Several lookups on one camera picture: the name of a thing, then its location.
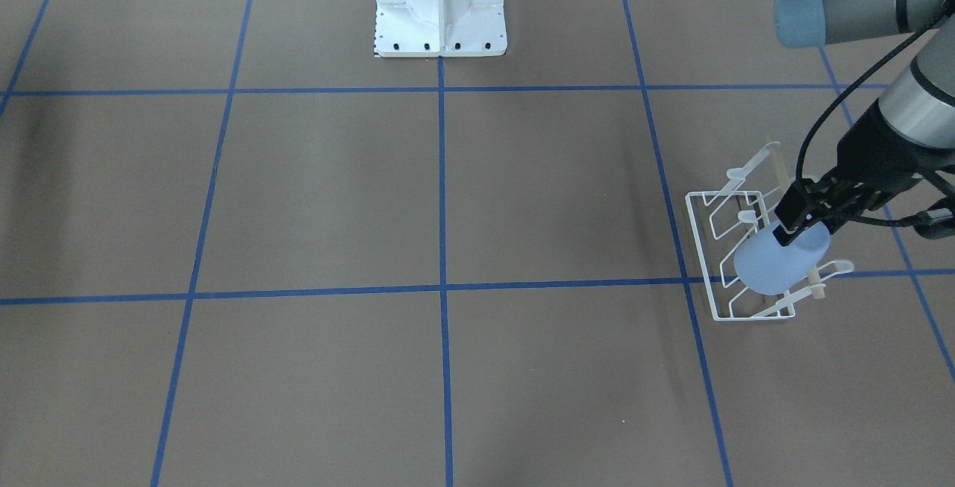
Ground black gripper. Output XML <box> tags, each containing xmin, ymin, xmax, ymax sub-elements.
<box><xmin>773</xmin><ymin>103</ymin><xmax>953</xmax><ymax>247</ymax></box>

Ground light blue plastic cup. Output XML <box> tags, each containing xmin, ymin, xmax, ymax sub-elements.
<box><xmin>733</xmin><ymin>221</ymin><xmax>831</xmax><ymax>295</ymax></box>

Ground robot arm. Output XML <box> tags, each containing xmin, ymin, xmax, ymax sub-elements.
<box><xmin>773</xmin><ymin>0</ymin><xmax>954</xmax><ymax>247</ymax></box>

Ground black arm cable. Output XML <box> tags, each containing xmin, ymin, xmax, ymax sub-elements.
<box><xmin>794</xmin><ymin>0</ymin><xmax>955</xmax><ymax>228</ymax></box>

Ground white wire cup holder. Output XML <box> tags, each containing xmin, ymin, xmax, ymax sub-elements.
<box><xmin>683</xmin><ymin>141</ymin><xmax>855</xmax><ymax>321</ymax></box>

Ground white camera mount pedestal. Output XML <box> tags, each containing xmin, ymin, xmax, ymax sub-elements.
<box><xmin>373</xmin><ymin>0</ymin><xmax>508</xmax><ymax>58</ymax></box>

